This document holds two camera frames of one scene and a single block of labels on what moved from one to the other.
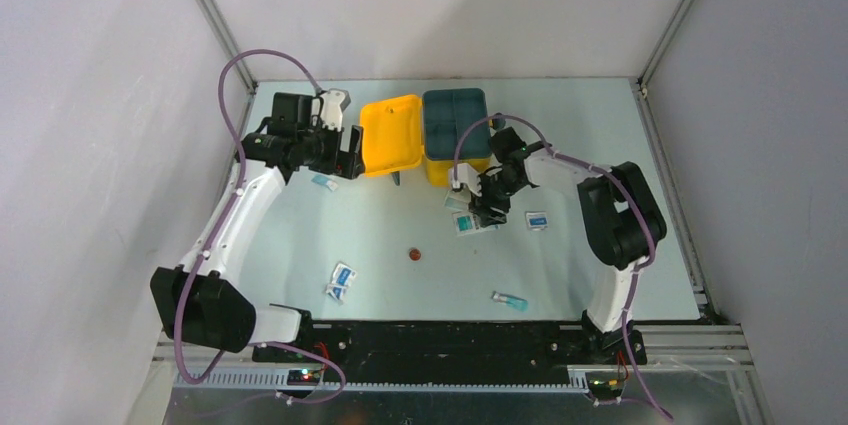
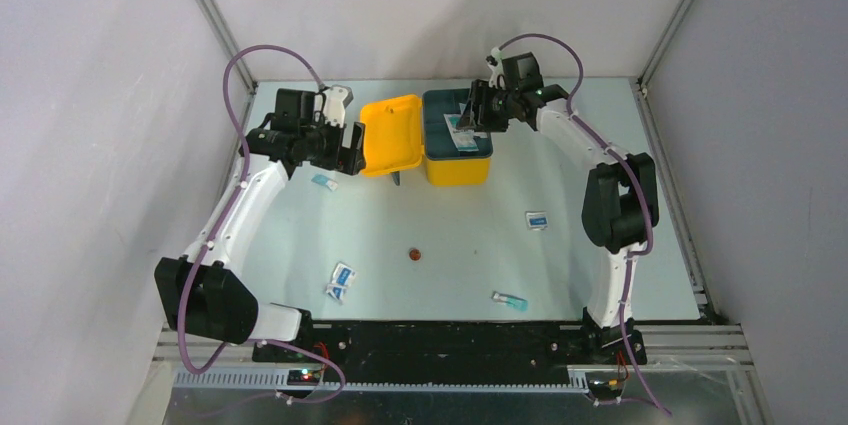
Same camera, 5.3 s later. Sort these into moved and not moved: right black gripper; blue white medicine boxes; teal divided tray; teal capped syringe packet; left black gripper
Moved: right black gripper; blue white medicine boxes
Not moved: teal capped syringe packet; left black gripper; teal divided tray
